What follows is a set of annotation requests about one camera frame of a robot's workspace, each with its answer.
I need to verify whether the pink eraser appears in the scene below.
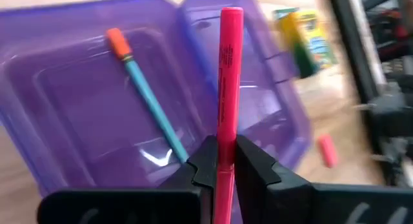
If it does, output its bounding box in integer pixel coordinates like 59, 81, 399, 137
317, 133, 340, 169

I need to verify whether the pink highlighter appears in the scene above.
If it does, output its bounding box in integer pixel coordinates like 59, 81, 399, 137
212, 6, 245, 224

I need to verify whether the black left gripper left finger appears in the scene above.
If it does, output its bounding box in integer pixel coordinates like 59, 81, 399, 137
37, 135, 219, 224

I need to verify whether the yellow green crayon box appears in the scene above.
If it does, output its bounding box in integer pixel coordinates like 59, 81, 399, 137
272, 7, 338, 79

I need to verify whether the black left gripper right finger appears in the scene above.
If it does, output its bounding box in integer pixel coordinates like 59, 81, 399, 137
234, 135, 413, 224

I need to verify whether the purple plastic supply box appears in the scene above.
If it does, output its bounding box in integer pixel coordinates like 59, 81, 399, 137
0, 0, 312, 224

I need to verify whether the teal pencil orange eraser cap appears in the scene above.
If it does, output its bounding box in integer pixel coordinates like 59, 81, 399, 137
105, 26, 190, 163

